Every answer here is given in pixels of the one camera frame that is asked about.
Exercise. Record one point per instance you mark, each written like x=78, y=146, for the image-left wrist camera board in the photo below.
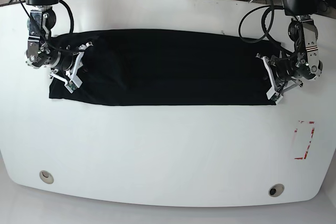
x=73, y=84

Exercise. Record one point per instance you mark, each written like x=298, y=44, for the left table grommet hole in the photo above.
x=46, y=177

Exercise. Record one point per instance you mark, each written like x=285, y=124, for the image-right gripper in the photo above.
x=281, y=82

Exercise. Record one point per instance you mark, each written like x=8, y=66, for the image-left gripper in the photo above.
x=67, y=70

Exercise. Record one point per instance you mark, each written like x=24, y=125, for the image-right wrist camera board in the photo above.
x=274, y=96

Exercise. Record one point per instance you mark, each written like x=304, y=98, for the black t-shirt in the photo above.
x=167, y=67

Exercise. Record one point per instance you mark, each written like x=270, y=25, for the right table grommet hole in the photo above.
x=276, y=190

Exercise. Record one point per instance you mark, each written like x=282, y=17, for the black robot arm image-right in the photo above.
x=286, y=71

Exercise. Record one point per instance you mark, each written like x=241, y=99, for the red tape rectangle marking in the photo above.
x=303, y=136

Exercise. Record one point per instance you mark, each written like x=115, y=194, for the table grommet hole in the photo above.
x=276, y=190
x=46, y=177

